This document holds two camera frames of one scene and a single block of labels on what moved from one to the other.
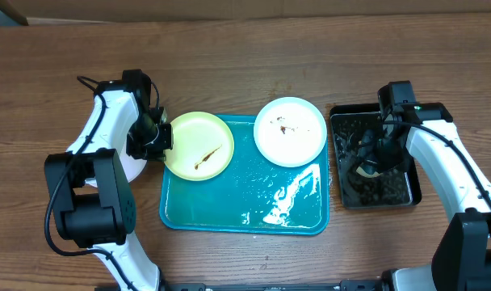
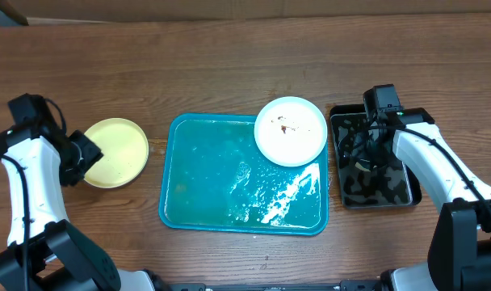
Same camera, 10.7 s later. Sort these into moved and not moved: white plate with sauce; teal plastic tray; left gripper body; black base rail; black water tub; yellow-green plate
Moved: yellow-green plate; left gripper body
Not moved: black base rail; teal plastic tray; black water tub; white plate with sauce
